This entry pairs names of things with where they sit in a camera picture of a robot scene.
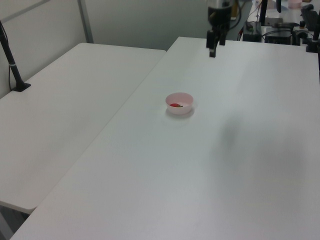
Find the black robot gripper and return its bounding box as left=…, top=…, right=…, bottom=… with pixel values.
left=205, top=4, right=233, bottom=59

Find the pink plastic bowl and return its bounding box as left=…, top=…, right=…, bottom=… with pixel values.
left=164, top=92, right=195, bottom=116

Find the black electronics box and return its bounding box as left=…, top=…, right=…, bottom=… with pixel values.
left=241, top=20, right=263, bottom=42

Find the black equipment block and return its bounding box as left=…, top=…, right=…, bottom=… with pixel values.
left=264, top=21, right=301, bottom=46

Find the small pink container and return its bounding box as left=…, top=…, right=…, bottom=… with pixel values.
left=287, top=0, right=304, bottom=10

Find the black pole with table clamp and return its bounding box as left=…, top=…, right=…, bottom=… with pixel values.
left=300, top=3, right=320, bottom=54

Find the black hanging cable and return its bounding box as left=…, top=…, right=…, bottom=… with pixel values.
left=231, top=0, right=247, bottom=32

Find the black upright post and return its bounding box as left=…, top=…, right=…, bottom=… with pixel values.
left=259, top=0, right=269, bottom=26

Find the black camera pole with base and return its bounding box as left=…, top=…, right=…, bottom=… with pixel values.
left=0, top=20, right=32, bottom=94

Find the thin black cable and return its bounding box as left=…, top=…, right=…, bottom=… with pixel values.
left=7, top=63, right=15, bottom=91

